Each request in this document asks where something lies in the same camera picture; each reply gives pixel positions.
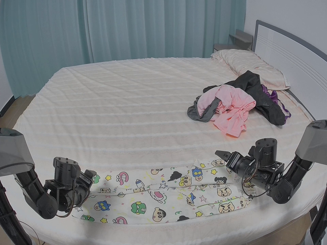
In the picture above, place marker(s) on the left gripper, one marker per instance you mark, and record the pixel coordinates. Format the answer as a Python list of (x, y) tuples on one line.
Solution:
[(76, 195)]

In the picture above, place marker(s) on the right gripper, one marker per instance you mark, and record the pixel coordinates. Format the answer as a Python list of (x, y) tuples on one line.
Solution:
[(245, 168)]

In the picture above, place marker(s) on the white printed pyjama garment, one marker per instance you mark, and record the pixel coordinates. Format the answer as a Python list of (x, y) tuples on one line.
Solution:
[(153, 200)]

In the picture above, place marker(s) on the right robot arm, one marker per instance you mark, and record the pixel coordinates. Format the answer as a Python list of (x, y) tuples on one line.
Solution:
[(288, 180)]

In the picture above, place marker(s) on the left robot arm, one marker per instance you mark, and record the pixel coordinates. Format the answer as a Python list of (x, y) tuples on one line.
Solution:
[(33, 187)]

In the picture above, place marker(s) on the pile of clothes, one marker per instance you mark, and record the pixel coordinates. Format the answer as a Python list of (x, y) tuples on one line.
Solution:
[(230, 103)]

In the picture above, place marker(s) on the bed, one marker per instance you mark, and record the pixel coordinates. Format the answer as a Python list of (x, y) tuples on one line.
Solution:
[(127, 98)]

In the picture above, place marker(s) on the cream pillow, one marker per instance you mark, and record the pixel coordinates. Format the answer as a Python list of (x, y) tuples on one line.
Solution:
[(255, 62)]

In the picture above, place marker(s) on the grey bedside table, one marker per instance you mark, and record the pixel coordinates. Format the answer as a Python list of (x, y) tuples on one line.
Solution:
[(237, 38)]

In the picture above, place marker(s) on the blue-green curtain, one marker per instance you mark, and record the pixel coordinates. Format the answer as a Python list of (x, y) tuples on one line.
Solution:
[(127, 22)]

